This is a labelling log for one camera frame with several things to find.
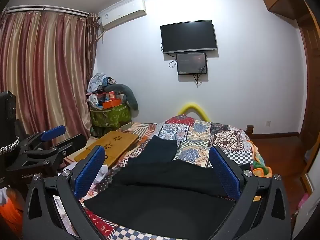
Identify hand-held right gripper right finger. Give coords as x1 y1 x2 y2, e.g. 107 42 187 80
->
208 145 292 240

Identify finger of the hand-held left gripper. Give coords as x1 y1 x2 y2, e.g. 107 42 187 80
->
24 134 87 173
21 126 67 152

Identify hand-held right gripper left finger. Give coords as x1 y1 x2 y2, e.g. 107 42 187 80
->
22 145 108 240

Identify black pants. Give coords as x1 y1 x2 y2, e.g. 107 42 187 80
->
84 159 251 231

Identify person's left forearm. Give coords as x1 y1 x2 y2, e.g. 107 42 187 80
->
0 187 26 233

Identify white cloth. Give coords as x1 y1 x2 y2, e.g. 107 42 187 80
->
93 164 110 183

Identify orange green fleece blanket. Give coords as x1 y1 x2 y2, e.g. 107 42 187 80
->
249 140 273 178

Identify wooden lap desk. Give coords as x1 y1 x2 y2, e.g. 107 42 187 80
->
74 131 139 168

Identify patchwork printed blanket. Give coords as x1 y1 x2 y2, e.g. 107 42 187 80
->
81 114 273 240

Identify green patterned storage box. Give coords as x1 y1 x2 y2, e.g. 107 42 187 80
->
89 103 133 131

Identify orange flat box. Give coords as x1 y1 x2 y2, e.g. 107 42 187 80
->
102 98 123 109

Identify striped pink beige curtain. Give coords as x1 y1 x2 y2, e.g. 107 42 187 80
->
0 11 100 142

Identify pile of clothes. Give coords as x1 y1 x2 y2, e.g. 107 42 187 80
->
87 73 118 96

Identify dark teal folded garment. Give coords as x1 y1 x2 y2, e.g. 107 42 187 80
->
127 135 178 167

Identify yellow foam tube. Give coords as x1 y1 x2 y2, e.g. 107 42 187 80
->
180 101 212 122

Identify grey curved pillow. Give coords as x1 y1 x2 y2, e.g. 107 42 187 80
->
103 83 139 111

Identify pink cloth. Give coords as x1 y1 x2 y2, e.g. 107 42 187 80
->
297 192 310 210

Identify white board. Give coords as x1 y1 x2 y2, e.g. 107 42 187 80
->
292 180 313 240

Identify white air conditioner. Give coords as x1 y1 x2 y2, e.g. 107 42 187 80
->
97 0 147 31

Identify small black wall monitor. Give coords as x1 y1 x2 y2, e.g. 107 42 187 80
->
176 52 208 76

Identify white curtain rail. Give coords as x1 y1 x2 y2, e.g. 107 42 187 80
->
2 4 90 16

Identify brown wooden door frame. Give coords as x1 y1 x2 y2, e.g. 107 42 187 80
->
296 12 320 193

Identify black wall television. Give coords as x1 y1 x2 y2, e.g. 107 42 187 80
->
160 20 218 54

